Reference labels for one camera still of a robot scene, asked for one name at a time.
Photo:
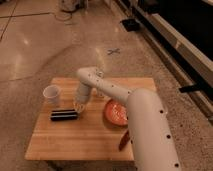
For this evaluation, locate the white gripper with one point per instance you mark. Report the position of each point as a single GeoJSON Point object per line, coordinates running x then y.
{"type": "Point", "coordinates": [79, 107]}

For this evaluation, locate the white plastic cup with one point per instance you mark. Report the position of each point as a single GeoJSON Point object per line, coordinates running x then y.
{"type": "Point", "coordinates": [52, 94]}

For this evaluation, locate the red chili pepper toy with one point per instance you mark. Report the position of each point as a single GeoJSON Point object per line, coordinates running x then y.
{"type": "Point", "coordinates": [124, 140]}

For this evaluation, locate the black floor box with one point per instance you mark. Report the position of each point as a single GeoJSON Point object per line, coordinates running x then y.
{"type": "Point", "coordinates": [130, 25]}

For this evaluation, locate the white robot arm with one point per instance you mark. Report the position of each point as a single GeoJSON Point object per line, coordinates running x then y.
{"type": "Point", "coordinates": [152, 143]}

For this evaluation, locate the wooden table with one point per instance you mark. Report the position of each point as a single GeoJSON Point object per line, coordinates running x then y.
{"type": "Point", "coordinates": [88, 138]}

